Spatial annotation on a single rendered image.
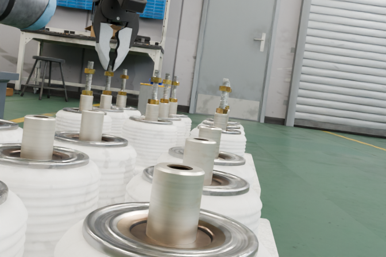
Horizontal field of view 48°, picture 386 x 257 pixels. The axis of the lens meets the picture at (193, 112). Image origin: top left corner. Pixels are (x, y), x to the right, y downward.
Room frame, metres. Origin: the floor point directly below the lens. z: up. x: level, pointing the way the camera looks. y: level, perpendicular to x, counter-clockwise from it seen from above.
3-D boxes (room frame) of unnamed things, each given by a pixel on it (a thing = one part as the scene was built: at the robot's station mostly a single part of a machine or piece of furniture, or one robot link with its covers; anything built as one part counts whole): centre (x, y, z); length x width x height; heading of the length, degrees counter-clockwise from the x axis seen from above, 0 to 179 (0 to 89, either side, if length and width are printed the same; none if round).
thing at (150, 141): (0.75, 0.07, 0.16); 0.10 x 0.10 x 0.18
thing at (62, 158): (0.31, 0.11, 0.25); 0.08 x 0.08 x 0.01
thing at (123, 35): (0.90, 0.17, 0.38); 0.06 x 0.03 x 0.09; 28
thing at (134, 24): (0.88, 0.16, 0.42); 0.05 x 0.02 x 0.09; 118
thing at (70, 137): (0.43, 0.10, 0.25); 0.08 x 0.08 x 0.01
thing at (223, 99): (0.74, -0.05, 0.30); 0.01 x 0.01 x 0.08
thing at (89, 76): (0.76, 0.19, 0.30); 0.01 x 0.01 x 0.08
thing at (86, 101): (0.76, 0.19, 0.26); 0.02 x 0.02 x 0.03
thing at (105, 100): (0.88, 0.18, 0.26); 0.02 x 0.02 x 0.03
